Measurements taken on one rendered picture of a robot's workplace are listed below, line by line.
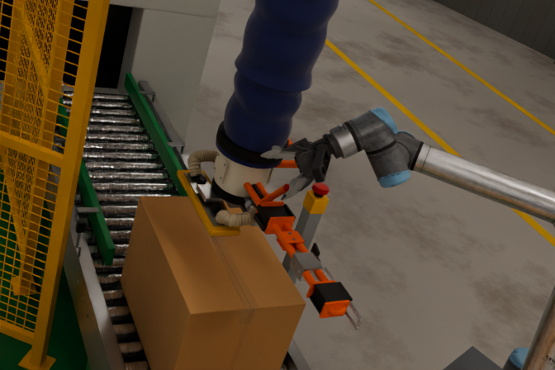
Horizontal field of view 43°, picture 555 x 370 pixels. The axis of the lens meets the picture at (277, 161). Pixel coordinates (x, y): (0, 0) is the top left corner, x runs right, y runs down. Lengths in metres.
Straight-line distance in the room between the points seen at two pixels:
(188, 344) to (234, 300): 0.19
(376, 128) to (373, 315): 2.20
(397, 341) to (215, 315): 1.88
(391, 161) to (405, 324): 2.20
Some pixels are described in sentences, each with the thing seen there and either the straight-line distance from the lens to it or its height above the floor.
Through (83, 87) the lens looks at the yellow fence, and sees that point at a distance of 2.41.
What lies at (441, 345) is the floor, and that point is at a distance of 4.03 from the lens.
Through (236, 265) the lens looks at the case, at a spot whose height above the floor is 0.95.
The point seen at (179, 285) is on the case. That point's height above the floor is 0.95.
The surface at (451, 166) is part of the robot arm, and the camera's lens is 2.06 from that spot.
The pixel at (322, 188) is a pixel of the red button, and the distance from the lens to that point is 2.76.
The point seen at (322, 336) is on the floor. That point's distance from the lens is 3.71.
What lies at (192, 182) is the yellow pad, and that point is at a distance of 2.34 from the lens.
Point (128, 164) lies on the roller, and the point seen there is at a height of 0.55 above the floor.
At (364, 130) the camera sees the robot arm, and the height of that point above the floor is 1.62.
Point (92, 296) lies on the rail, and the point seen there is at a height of 0.60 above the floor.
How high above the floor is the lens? 2.36
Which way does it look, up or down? 28 degrees down
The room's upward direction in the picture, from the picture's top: 18 degrees clockwise
